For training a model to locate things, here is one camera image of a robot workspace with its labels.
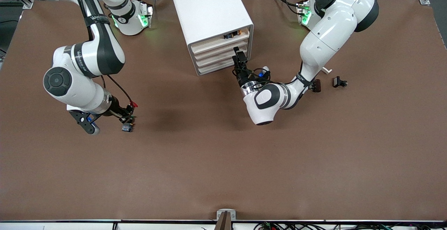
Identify silver arm base connector panel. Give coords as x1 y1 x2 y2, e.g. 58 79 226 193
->
139 0 154 28
296 0 312 26

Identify brown table mat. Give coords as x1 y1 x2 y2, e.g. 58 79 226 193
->
0 0 447 222

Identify tapered metal bar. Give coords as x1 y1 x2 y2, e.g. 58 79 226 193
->
214 212 233 230

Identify green push button switch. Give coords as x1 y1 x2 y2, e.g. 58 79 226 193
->
121 117 135 133

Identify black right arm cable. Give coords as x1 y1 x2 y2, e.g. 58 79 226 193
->
100 75 136 107

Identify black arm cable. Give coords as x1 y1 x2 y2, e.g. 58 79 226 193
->
100 75 136 107
233 66 281 86

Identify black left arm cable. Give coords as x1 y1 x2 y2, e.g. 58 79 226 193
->
233 66 281 86

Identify white table edge rail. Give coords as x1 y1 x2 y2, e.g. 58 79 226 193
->
0 220 447 230

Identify grey metal bracket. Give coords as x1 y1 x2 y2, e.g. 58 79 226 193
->
216 208 237 221

